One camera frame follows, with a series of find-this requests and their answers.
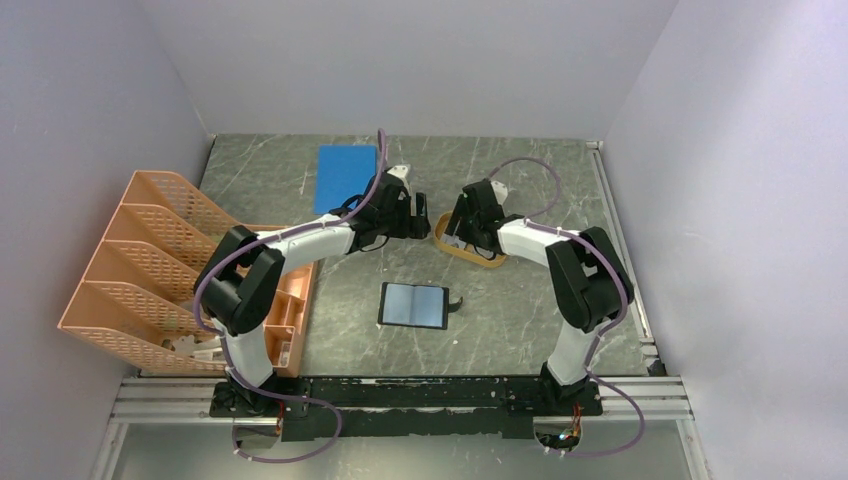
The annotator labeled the orange mesh file rack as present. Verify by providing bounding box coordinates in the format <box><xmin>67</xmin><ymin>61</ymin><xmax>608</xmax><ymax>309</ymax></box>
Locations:
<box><xmin>56</xmin><ymin>170</ymin><xmax>320</xmax><ymax>380</ymax></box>

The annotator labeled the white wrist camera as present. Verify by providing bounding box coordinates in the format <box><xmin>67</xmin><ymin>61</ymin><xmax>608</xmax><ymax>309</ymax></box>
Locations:
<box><xmin>490</xmin><ymin>180</ymin><xmax>509</xmax><ymax>205</ymax></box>
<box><xmin>387</xmin><ymin>164</ymin><xmax>411</xmax><ymax>190</ymax></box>

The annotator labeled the blue flat mat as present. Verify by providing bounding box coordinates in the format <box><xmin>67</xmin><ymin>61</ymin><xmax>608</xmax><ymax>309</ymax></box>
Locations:
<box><xmin>313</xmin><ymin>145</ymin><xmax>378</xmax><ymax>215</ymax></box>

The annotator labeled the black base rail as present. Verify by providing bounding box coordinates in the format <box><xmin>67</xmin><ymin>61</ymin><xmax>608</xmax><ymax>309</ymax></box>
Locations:
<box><xmin>209</xmin><ymin>375</ymin><xmax>603</xmax><ymax>442</ymax></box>

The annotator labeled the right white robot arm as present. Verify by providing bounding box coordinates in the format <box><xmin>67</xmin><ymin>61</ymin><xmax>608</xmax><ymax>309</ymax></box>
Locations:
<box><xmin>436</xmin><ymin>179</ymin><xmax>634</xmax><ymax>414</ymax></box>

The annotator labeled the black card holder wallet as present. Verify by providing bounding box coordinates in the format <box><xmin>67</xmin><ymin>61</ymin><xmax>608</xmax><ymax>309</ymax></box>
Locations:
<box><xmin>377</xmin><ymin>282</ymin><xmax>464</xmax><ymax>330</ymax></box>

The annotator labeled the yellow oval tray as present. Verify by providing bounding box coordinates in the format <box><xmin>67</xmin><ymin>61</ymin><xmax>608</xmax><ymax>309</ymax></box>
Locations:
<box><xmin>433</xmin><ymin>211</ymin><xmax>507</xmax><ymax>268</ymax></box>

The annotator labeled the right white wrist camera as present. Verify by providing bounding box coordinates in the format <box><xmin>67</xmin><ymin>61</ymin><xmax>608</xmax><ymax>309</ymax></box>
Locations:
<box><xmin>490</xmin><ymin>180</ymin><xmax>509</xmax><ymax>205</ymax></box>

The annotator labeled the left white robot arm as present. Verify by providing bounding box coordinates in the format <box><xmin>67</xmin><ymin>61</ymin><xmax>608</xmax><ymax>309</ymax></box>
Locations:
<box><xmin>192</xmin><ymin>172</ymin><xmax>431</xmax><ymax>416</ymax></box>

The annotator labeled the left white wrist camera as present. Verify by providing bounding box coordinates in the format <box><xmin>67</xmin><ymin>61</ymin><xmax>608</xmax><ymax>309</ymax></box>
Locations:
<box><xmin>387</xmin><ymin>164</ymin><xmax>411</xmax><ymax>190</ymax></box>

